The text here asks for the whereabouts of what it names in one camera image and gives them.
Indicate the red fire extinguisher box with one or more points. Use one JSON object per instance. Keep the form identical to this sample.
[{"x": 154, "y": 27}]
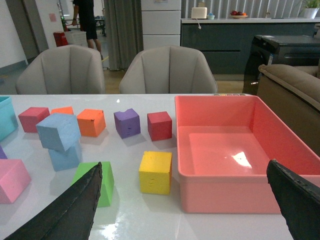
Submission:
[{"x": 60, "y": 38}]

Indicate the white plastic crate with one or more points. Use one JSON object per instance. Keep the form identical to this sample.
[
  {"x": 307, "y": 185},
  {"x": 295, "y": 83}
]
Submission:
[{"x": 76, "y": 37}]

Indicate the yellow foam cube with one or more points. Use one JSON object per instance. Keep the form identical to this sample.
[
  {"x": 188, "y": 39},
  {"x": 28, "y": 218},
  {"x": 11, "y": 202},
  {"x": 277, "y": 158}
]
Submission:
[{"x": 155, "y": 172}]

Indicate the white cabinet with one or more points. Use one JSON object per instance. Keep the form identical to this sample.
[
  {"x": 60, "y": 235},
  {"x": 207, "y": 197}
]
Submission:
[{"x": 161, "y": 23}]

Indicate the potted plant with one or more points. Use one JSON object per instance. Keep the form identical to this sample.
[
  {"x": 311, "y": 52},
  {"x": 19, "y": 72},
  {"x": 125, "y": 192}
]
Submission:
[{"x": 308, "y": 9}]

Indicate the dark washing machine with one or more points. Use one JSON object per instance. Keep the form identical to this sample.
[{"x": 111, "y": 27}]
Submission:
[{"x": 293, "y": 50}]

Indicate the orange foam cube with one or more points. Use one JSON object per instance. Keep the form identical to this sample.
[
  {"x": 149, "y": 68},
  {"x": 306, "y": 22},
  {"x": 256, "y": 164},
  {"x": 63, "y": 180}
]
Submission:
[
  {"x": 63, "y": 110},
  {"x": 91, "y": 122}
]

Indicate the left grey armchair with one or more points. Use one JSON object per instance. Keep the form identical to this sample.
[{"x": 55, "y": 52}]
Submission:
[{"x": 69, "y": 69}]

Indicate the grey armchair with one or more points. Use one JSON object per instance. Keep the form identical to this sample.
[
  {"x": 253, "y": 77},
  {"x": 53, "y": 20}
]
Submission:
[
  {"x": 69, "y": 69},
  {"x": 169, "y": 70}
]

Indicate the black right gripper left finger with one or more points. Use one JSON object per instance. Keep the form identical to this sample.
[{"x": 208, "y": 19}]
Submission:
[{"x": 70, "y": 216}]

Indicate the pink-red foam cube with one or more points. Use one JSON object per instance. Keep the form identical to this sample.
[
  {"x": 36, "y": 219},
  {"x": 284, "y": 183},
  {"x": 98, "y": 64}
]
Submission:
[{"x": 31, "y": 117}]

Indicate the pink foam cube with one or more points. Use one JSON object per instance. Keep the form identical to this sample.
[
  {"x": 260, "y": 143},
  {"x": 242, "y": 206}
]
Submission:
[{"x": 14, "y": 178}]

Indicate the person in black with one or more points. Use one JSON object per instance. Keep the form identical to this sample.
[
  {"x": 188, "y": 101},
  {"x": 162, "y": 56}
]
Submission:
[{"x": 84, "y": 10}]

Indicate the grey curtain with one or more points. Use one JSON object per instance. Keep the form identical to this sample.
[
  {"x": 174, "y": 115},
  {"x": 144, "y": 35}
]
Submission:
[{"x": 123, "y": 25}]

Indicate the white toaster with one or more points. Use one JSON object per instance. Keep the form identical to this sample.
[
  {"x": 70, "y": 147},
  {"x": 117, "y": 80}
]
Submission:
[{"x": 199, "y": 13}]

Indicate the pink plastic bin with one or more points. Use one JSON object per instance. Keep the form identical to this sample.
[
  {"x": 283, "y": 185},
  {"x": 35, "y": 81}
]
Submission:
[{"x": 224, "y": 145}]

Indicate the dark grey counter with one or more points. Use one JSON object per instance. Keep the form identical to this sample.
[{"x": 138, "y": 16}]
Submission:
[{"x": 226, "y": 42}]

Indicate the dark red foam cube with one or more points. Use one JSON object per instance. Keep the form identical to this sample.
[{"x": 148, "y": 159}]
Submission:
[{"x": 159, "y": 126}]

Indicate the small teal bowl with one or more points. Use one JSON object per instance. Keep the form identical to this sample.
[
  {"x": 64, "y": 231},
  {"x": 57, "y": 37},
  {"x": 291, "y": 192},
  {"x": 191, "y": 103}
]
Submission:
[{"x": 210, "y": 16}]

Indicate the beige sofa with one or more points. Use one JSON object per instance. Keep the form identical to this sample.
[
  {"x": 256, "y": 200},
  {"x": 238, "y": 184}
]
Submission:
[{"x": 293, "y": 93}]

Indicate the fruit bowl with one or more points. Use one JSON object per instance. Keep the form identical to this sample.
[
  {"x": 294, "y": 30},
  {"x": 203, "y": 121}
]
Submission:
[{"x": 238, "y": 15}]

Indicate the right orange foam cube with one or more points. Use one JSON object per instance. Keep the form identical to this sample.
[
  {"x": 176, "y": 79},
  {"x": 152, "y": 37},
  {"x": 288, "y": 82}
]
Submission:
[{"x": 91, "y": 122}]

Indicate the green foam cube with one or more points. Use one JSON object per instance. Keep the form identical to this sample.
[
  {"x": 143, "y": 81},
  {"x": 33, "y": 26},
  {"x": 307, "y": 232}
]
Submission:
[{"x": 107, "y": 184}]

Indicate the left orange foam cube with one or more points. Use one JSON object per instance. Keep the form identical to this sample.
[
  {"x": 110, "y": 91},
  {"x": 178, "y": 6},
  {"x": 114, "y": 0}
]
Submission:
[{"x": 63, "y": 110}]

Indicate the light blue foam cube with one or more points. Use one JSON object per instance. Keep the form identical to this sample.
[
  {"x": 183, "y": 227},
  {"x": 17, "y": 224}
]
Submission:
[
  {"x": 58, "y": 131},
  {"x": 64, "y": 160}
]

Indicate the right grey armchair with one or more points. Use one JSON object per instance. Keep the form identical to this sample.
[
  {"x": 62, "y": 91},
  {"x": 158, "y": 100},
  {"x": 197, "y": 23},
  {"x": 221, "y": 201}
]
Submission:
[{"x": 169, "y": 70}]

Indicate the notched purple foam cube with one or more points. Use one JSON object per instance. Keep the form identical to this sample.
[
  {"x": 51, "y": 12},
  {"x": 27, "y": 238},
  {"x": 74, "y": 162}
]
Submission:
[{"x": 127, "y": 123}]

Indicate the teal plastic bin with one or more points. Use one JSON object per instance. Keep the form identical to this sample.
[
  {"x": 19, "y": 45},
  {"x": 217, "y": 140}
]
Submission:
[{"x": 8, "y": 120}]

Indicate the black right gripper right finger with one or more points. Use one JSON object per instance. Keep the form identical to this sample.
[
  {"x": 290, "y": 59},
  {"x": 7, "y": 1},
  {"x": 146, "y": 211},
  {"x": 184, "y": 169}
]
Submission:
[{"x": 298, "y": 200}]

